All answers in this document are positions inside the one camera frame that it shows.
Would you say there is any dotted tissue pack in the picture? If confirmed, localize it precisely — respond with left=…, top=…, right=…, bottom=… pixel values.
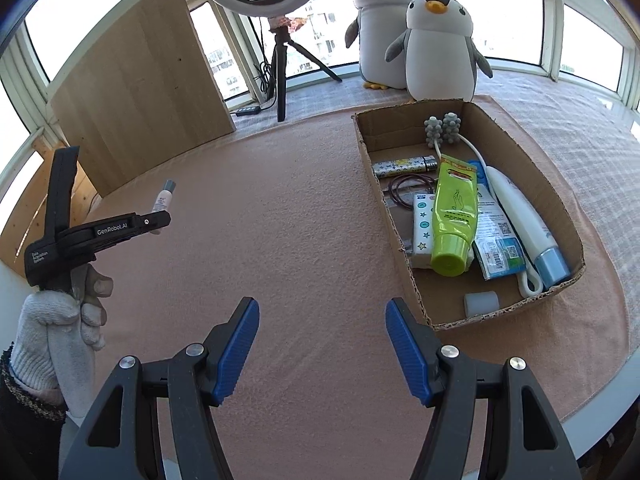
left=408, top=193, right=475, bottom=270

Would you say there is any green tube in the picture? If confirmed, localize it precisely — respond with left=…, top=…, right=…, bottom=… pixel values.
left=431, top=155, right=477, bottom=278

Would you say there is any black hair tie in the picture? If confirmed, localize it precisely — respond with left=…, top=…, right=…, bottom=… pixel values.
left=387, top=173, right=440, bottom=210

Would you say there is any small peach bottle grey cap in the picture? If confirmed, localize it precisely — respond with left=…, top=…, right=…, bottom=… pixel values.
left=151, top=180, right=176, bottom=235

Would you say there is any wooden slat headboard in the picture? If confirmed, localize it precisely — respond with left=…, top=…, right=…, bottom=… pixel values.
left=1, top=152, right=100, bottom=278

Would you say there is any light wood board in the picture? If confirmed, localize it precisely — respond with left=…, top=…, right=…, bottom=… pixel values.
left=50, top=0, right=235, bottom=196

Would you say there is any back grey penguin plush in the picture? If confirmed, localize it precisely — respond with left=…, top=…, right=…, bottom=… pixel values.
left=345, top=0, right=412, bottom=90

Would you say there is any cream tube blue cap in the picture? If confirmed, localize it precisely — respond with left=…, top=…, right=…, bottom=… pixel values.
left=487, top=166, right=570, bottom=289

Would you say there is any grey roller massager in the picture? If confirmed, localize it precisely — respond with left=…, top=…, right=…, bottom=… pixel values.
left=424, top=112, right=544, bottom=298

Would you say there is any black tripod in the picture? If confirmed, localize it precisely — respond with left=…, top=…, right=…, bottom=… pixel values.
left=270, top=25, right=343, bottom=122

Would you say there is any patterned white lighter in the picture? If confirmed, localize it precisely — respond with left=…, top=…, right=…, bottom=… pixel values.
left=372, top=155, right=438, bottom=179

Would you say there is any front grey penguin plush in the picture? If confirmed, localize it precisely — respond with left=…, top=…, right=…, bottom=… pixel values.
left=384, top=0, right=492, bottom=102

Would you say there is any grey penguin plush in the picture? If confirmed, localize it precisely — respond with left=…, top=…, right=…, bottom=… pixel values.
left=384, top=0, right=492, bottom=102
left=345, top=0, right=412, bottom=90

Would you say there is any cardboard box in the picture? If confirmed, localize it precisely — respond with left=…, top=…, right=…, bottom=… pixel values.
left=354, top=100, right=586, bottom=330

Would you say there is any white blister card package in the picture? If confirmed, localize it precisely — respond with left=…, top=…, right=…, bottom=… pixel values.
left=470, top=159, right=525, bottom=281

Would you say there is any white gloved left hand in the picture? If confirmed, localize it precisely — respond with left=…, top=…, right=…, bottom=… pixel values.
left=9, top=264, right=114, bottom=419

